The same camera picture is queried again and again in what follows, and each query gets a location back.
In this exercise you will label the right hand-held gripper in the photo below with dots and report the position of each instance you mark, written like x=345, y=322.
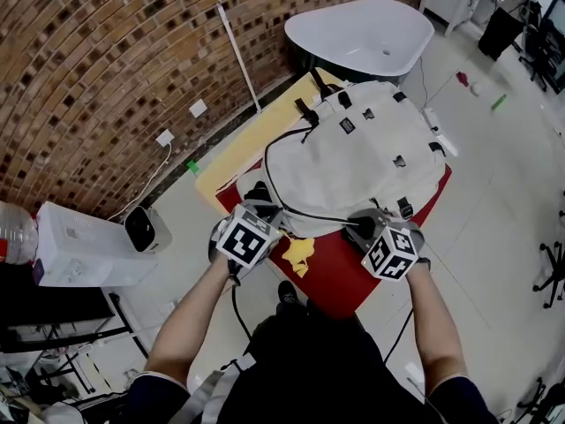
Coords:
x=393, y=250

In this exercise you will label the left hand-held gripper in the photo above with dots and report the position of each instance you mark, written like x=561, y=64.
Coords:
x=243, y=241

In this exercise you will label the white backpack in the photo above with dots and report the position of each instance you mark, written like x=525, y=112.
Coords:
x=348, y=161

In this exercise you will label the person's left forearm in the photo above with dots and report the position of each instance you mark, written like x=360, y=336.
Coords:
x=190, y=325

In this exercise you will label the person's right forearm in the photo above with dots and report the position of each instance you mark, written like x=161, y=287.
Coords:
x=434, y=325

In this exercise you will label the yellow star plush charm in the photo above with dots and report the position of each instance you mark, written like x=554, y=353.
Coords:
x=300, y=254

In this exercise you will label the person's black shoe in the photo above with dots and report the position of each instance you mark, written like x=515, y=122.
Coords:
x=289, y=294

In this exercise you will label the green tape mark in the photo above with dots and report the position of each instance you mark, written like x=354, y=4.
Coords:
x=193, y=167

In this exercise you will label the white trash bin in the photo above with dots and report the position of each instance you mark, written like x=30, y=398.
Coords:
x=145, y=230

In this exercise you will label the white power strip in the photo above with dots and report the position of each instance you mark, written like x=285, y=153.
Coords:
x=441, y=133

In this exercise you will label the person's dark clothing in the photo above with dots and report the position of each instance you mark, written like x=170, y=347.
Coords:
x=318, y=378

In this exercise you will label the white water dispenser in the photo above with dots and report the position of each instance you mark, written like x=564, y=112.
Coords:
x=84, y=250

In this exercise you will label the white ball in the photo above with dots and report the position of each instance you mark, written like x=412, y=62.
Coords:
x=476, y=89

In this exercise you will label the red toy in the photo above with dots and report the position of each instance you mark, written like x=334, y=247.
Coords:
x=462, y=78

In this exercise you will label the white pole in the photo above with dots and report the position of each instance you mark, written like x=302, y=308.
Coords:
x=240, y=60

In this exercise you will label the green bottle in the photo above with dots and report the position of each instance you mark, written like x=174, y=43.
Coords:
x=499, y=102

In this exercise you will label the black office chair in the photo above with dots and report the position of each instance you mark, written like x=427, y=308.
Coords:
x=547, y=47
x=552, y=272

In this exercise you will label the white bathtub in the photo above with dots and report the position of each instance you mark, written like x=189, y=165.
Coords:
x=357, y=33

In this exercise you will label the black cabinet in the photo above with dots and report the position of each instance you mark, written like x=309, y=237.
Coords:
x=48, y=298

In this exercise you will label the clear water bottle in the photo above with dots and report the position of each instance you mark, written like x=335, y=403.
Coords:
x=15, y=236

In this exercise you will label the white wall socket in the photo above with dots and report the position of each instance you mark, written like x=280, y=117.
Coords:
x=198, y=108
x=164, y=138

